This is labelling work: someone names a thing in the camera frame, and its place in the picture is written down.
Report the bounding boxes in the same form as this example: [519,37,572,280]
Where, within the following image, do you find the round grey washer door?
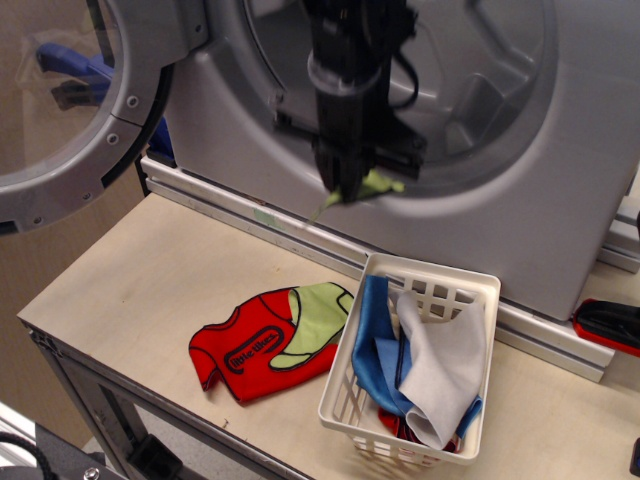
[1,1,208,235]

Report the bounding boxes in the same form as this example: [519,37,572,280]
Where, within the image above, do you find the white felt cloth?
[396,291,487,450]

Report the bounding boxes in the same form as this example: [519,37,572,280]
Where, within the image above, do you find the red cloth in basket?
[377,407,461,453]

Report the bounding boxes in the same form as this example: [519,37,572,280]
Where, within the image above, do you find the blue object behind door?
[36,42,175,161]

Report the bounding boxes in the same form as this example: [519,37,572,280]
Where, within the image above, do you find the grey toy washing machine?
[166,1,639,320]

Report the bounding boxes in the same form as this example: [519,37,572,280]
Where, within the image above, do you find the aluminium extrusion rail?
[139,157,615,383]

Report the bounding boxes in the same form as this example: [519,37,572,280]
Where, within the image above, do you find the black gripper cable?
[389,49,421,110]

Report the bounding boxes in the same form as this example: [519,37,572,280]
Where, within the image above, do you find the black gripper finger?
[342,149,376,203]
[313,142,343,191]

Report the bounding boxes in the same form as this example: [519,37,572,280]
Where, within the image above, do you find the red felt shirt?
[189,287,339,403]

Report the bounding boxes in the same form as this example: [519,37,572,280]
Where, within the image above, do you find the blue felt cloth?
[352,275,482,439]

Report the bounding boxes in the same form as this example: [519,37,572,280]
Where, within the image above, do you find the white plastic laundry basket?
[319,254,501,465]

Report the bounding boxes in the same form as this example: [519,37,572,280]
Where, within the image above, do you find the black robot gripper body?
[273,65,427,178]

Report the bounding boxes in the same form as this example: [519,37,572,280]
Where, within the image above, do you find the green felt sock on table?
[269,282,354,371]

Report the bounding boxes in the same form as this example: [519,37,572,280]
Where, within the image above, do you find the red black clamp tool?
[572,299,639,357]

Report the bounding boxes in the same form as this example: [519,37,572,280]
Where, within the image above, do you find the metal table frame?
[23,322,309,479]

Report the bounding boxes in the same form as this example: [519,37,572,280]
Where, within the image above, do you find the green felt sock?
[306,169,406,225]
[269,282,354,371]

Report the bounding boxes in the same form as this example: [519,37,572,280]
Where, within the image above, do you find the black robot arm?
[270,1,427,203]

